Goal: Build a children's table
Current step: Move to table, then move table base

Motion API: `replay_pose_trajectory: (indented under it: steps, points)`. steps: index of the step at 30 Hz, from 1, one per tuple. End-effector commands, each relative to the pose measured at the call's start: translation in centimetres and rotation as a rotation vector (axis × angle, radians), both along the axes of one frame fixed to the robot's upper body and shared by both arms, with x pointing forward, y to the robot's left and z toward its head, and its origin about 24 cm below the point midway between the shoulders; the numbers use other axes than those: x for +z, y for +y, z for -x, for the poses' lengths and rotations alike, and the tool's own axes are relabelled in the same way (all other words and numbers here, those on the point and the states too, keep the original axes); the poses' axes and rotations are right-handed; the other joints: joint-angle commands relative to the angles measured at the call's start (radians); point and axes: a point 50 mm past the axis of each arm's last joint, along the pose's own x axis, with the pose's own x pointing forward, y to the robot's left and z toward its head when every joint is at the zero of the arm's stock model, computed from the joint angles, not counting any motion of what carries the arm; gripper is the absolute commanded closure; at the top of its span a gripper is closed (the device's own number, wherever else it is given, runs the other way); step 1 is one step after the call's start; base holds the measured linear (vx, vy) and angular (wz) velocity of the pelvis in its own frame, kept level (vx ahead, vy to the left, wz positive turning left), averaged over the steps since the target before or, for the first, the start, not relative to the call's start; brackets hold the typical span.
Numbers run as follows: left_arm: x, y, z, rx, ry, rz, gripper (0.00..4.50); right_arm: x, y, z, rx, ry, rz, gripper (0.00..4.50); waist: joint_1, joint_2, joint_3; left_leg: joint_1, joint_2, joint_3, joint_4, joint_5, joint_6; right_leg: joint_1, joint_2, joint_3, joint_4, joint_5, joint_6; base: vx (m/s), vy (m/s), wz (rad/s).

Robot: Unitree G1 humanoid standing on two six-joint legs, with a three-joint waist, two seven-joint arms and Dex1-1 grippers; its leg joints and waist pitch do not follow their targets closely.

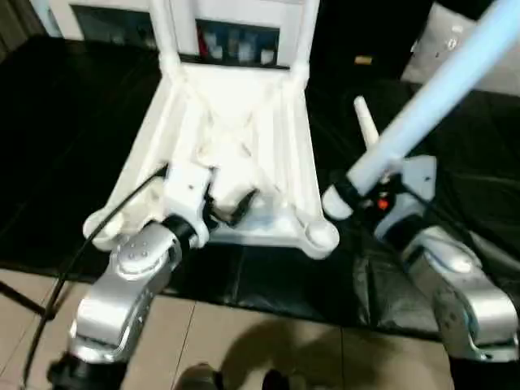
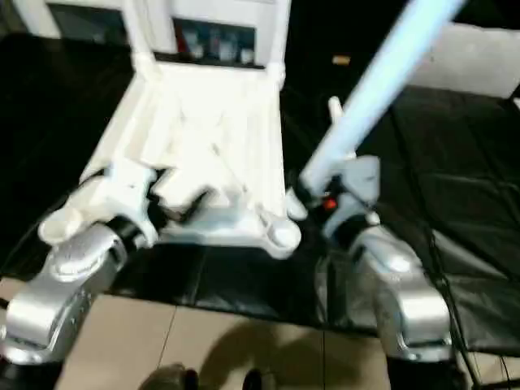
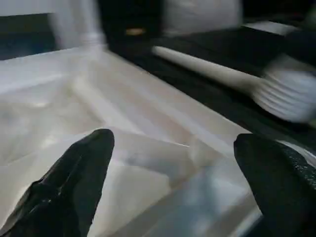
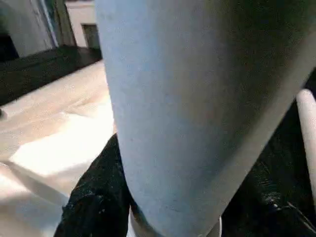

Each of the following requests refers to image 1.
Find dark robot left foot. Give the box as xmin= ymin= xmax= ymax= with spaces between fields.
xmin=177 ymin=362 xmax=223 ymax=390

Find dark robot foot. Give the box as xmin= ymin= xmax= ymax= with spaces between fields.
xmin=177 ymin=362 xmax=223 ymax=390
xmin=261 ymin=368 xmax=310 ymax=390

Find black box with gold label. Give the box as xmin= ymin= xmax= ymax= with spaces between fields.
xmin=311 ymin=0 xmax=436 ymax=83

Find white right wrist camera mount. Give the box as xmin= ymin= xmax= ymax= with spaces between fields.
xmin=372 ymin=155 xmax=439 ymax=241

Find dark robot right foot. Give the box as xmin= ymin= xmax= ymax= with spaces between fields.
xmin=261 ymin=368 xmax=310 ymax=390

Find black work mat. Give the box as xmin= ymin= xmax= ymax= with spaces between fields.
xmin=0 ymin=34 xmax=520 ymax=338

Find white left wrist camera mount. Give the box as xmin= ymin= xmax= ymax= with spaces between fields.
xmin=161 ymin=163 xmax=215 ymax=249

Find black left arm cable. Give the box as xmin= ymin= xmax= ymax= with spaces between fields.
xmin=21 ymin=161 xmax=171 ymax=388

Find white plastic table leg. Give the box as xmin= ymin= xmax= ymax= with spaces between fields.
xmin=322 ymin=0 xmax=520 ymax=221
xmin=352 ymin=95 xmax=383 ymax=154
xmin=295 ymin=0 xmax=321 ymax=79
xmin=149 ymin=0 xmax=183 ymax=71

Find white plastic table top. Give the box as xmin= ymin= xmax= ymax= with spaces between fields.
xmin=82 ymin=60 xmax=341 ymax=261

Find grey cushion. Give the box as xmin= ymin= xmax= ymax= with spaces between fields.
xmin=401 ymin=2 xmax=501 ymax=89

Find white glass-door cabinet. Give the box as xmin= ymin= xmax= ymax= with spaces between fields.
xmin=40 ymin=0 xmax=306 ymax=69

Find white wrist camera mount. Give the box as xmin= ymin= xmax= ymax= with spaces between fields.
xmin=372 ymin=155 xmax=439 ymax=241
xmin=161 ymin=163 xmax=215 ymax=249

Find black metal support bar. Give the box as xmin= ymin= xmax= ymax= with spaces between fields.
xmin=0 ymin=279 xmax=50 ymax=319

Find beige curtain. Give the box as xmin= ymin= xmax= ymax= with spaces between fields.
xmin=0 ymin=0 xmax=46 ymax=63

